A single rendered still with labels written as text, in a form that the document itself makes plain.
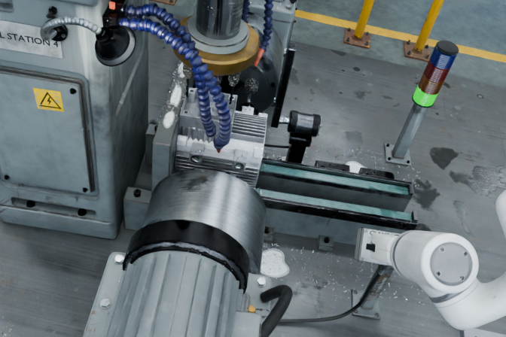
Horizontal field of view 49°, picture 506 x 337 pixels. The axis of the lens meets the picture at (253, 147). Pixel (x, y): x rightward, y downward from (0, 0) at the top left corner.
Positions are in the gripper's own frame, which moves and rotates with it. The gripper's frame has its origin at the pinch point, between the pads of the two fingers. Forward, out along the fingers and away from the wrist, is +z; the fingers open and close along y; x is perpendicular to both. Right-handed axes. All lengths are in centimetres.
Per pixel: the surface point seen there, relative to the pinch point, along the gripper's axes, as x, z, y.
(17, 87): -19, -5, 75
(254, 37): -39, 3, 33
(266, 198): -7.3, 29.6, 23.0
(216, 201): -3.9, -2.8, 34.6
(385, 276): 6.3, 16.0, -5.1
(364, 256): 2.3, 6.7, 2.6
